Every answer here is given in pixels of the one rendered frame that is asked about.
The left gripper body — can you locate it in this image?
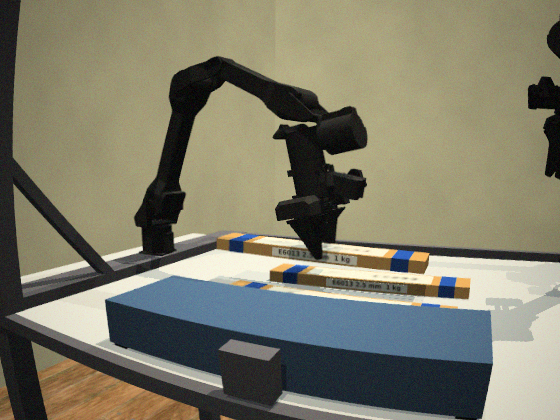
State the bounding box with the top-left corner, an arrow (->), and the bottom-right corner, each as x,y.
275,158 -> 350,221

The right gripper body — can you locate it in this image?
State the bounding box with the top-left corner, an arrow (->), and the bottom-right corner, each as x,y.
543,107 -> 560,136

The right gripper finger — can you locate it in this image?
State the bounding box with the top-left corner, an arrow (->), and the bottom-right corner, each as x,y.
544,129 -> 560,177
555,124 -> 560,180

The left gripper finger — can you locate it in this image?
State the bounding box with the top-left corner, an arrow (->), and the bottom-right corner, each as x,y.
286,213 -> 328,260
321,207 -> 345,244

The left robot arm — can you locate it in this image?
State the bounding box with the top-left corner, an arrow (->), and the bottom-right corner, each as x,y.
134,56 -> 368,256

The orange welding electrode pack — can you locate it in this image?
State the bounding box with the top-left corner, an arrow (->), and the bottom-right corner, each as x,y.
270,264 -> 471,299

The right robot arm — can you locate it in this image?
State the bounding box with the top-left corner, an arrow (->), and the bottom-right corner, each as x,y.
528,21 -> 560,113

